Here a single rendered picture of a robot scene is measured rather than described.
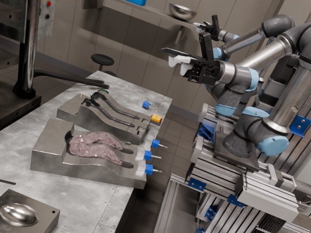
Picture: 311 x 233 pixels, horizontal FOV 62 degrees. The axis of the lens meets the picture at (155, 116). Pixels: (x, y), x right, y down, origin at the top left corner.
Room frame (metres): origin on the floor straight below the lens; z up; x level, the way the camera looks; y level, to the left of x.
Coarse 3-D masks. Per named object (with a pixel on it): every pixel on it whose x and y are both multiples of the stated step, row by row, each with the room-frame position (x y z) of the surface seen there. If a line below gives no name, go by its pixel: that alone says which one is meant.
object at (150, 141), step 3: (150, 135) 1.30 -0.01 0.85; (147, 138) 1.26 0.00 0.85; (150, 138) 1.27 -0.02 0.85; (153, 138) 1.29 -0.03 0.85; (147, 141) 1.26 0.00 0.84; (150, 141) 1.26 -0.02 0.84; (153, 141) 1.27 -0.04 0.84; (156, 141) 1.28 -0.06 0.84; (159, 141) 1.30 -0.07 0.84; (147, 144) 1.26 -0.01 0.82; (150, 144) 1.26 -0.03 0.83; (153, 144) 1.26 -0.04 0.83; (156, 144) 1.26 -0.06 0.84; (159, 144) 1.28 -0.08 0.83; (156, 147) 1.26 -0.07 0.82; (165, 147) 1.28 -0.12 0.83
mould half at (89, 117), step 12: (84, 96) 1.48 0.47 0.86; (108, 96) 1.46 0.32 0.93; (60, 108) 1.24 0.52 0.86; (72, 108) 1.29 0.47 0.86; (84, 108) 1.23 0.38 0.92; (96, 108) 1.27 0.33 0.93; (108, 108) 1.35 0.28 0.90; (120, 108) 1.44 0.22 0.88; (72, 120) 1.23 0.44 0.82; (84, 120) 1.22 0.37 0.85; (96, 120) 1.22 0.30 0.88; (108, 120) 1.25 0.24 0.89; (132, 120) 1.34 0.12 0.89; (108, 132) 1.22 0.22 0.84; (120, 132) 1.21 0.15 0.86; (132, 132) 1.21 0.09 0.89; (144, 132) 1.30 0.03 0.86
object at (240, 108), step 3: (240, 102) 1.60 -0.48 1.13; (240, 105) 1.60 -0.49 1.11; (243, 105) 1.61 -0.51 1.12; (237, 108) 1.59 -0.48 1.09; (240, 108) 1.60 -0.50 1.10; (243, 108) 1.62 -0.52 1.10; (237, 111) 1.59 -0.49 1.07; (240, 111) 1.59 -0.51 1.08; (234, 114) 1.58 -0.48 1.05; (237, 114) 1.59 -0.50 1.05; (240, 114) 1.59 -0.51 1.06
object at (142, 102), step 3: (141, 99) 1.74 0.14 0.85; (144, 99) 1.76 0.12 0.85; (141, 102) 1.73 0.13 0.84; (144, 102) 1.74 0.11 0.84; (147, 102) 1.75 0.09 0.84; (138, 105) 1.73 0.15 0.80; (141, 105) 1.72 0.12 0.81; (144, 105) 1.72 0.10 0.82; (147, 105) 1.71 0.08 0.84; (153, 108) 1.71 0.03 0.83
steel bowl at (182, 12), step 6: (168, 6) 3.10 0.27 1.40; (174, 6) 3.00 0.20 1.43; (180, 6) 3.30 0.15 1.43; (174, 12) 3.01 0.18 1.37; (180, 12) 2.98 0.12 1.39; (186, 12) 2.98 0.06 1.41; (192, 12) 3.01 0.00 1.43; (180, 18) 3.04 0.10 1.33; (186, 18) 3.03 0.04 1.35; (192, 18) 3.09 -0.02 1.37
